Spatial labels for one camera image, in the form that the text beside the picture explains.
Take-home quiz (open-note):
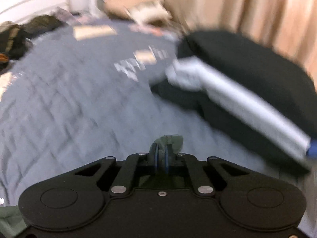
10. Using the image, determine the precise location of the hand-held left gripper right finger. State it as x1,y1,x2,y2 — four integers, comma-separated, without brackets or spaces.
165,144,250,198

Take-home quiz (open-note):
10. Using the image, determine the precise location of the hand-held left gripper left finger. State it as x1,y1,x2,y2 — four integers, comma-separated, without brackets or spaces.
74,144,159,199

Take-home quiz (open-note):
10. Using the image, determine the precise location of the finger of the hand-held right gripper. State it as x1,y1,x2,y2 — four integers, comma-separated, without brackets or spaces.
306,138,317,157

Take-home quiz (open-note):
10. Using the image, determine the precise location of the dark green t-shirt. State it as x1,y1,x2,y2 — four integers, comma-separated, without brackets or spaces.
0,135,184,238

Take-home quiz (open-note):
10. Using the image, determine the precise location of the folded white garment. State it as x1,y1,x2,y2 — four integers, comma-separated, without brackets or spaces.
165,56,311,165

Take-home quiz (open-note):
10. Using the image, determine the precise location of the grey quilted bedspread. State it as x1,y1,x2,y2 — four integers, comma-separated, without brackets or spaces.
0,21,310,229

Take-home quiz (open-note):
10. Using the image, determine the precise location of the beige curtain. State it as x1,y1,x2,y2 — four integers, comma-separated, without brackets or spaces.
154,0,317,85

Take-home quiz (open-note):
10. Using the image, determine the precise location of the beige folded blanket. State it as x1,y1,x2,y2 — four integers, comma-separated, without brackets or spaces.
103,0,174,27

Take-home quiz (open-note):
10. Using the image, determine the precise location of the camouflage garment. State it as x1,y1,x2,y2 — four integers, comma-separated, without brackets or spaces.
23,15,66,39

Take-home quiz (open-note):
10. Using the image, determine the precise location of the white headboard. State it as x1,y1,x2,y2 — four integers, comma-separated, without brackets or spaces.
0,0,68,24

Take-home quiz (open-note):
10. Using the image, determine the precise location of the navy dotted jacket orange strap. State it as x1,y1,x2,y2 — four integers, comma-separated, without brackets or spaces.
0,22,30,66

